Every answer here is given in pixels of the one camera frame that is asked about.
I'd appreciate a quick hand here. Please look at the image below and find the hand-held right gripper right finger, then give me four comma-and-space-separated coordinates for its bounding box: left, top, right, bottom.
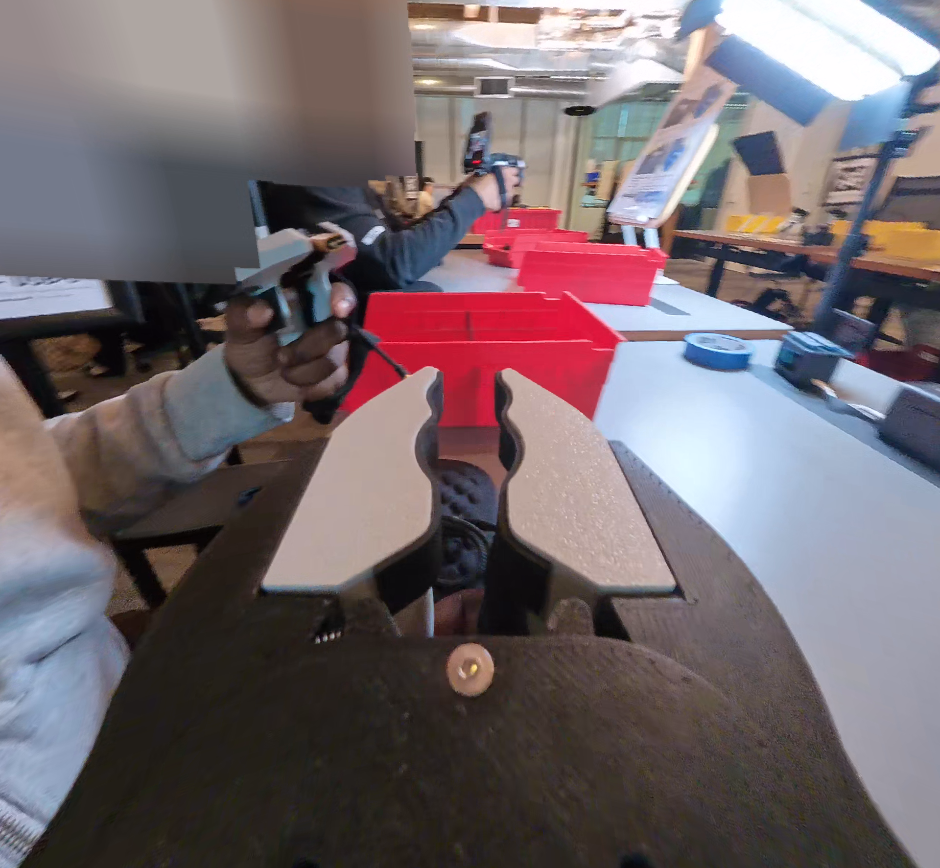
479, 369, 677, 635

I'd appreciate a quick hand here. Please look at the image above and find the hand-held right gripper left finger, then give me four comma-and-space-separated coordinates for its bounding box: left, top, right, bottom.
260, 366, 446, 616

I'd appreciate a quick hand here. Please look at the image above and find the person's left forearm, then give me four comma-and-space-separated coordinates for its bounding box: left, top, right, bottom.
44, 345, 296, 539

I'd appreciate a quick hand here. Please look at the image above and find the person's left hand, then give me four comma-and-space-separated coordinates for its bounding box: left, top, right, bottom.
224, 278, 358, 408

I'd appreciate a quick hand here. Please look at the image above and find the red plastic bin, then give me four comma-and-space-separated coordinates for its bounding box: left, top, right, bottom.
470, 207, 563, 235
481, 228, 588, 268
340, 291, 625, 430
516, 240, 669, 307

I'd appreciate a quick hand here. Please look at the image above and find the blue tape roll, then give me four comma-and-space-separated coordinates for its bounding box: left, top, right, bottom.
683, 332, 755, 371

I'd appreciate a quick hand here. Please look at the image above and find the dark blue box device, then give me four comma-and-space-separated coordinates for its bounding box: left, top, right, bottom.
775, 330, 854, 390

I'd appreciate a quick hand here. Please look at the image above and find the long wooden table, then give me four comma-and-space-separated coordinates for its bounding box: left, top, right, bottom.
672, 228, 940, 318

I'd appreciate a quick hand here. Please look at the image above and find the person's pale hoodie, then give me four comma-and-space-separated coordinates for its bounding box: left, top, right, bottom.
0, 357, 133, 868

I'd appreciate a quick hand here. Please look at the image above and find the white poster board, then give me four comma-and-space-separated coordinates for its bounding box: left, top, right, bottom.
606, 75, 741, 230

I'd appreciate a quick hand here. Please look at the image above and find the grey box device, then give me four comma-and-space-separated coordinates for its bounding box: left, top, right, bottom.
877, 383, 940, 449

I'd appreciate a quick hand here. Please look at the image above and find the black light stand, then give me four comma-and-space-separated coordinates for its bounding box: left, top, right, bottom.
811, 71, 940, 340

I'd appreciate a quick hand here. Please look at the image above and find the open cardboard box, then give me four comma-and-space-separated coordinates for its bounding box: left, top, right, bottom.
730, 130, 801, 217

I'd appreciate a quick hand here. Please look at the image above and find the bright studio light panel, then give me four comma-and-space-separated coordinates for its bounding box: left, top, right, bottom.
677, 0, 940, 126

